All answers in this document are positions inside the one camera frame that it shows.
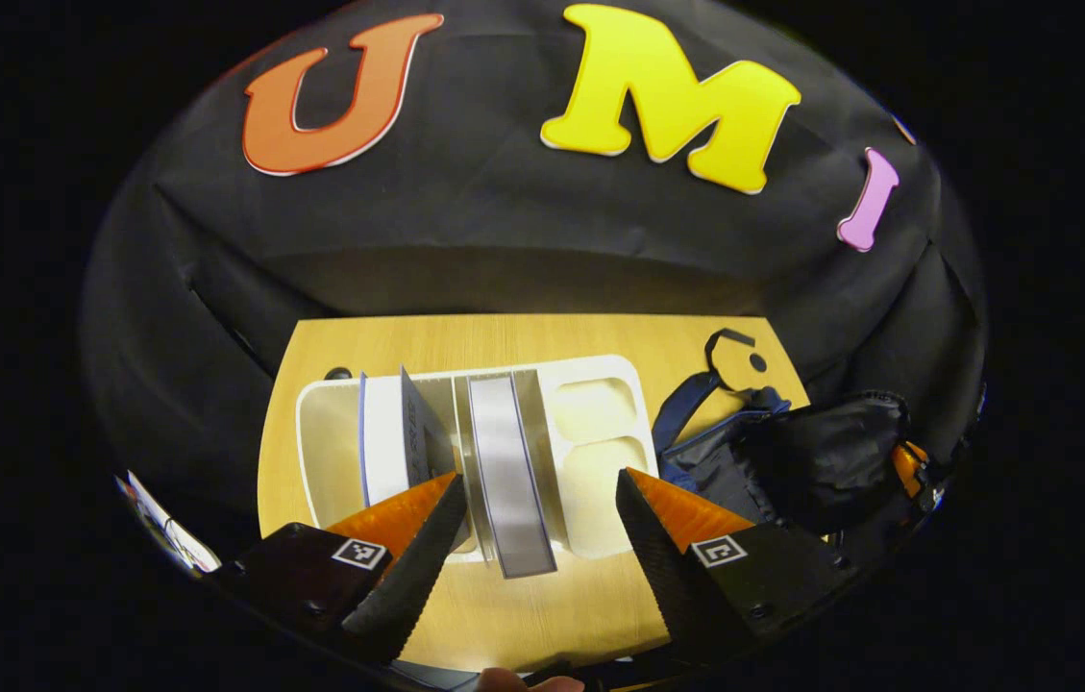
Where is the pale blue cover book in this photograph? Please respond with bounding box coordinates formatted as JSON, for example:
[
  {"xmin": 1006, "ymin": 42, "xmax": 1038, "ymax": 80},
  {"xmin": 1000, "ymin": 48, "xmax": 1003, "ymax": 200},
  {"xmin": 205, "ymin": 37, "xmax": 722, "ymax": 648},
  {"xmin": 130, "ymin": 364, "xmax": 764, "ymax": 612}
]
[
  {"xmin": 357, "ymin": 365, "xmax": 457, "ymax": 510},
  {"xmin": 466, "ymin": 372, "xmax": 558, "ymax": 580}
]

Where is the blue schoolbag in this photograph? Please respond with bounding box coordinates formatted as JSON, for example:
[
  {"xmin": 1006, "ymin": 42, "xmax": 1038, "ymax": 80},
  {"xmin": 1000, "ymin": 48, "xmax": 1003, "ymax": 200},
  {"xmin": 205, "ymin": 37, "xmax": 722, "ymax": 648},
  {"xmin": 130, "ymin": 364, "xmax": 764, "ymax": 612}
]
[{"xmin": 650, "ymin": 329, "xmax": 913, "ymax": 539}]

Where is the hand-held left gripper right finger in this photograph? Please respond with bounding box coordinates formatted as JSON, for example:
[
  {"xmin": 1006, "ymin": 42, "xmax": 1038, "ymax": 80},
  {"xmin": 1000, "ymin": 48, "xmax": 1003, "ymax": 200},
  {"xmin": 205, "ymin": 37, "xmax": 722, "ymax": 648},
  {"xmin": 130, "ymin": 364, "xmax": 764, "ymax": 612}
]
[{"xmin": 615, "ymin": 467, "xmax": 867, "ymax": 666}]

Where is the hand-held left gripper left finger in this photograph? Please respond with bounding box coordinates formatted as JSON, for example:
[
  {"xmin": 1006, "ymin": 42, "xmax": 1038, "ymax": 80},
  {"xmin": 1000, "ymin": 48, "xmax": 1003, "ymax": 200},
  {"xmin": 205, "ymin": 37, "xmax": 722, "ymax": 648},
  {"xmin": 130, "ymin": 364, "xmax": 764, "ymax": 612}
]
[{"xmin": 215, "ymin": 471, "xmax": 469, "ymax": 666}]

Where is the white side desk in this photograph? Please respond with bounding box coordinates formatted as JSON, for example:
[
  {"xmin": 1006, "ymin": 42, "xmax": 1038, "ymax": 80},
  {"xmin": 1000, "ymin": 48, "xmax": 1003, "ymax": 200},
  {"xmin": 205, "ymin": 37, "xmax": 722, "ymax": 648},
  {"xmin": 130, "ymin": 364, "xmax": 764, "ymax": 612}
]
[{"xmin": 117, "ymin": 469, "xmax": 222, "ymax": 575}]

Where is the white plastic bookshelf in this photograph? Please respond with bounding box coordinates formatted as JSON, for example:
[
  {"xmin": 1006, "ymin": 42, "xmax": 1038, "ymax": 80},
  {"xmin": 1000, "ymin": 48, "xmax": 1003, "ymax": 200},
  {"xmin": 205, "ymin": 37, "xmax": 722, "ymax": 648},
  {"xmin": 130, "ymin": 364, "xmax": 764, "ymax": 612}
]
[{"xmin": 295, "ymin": 354, "xmax": 660, "ymax": 566}]

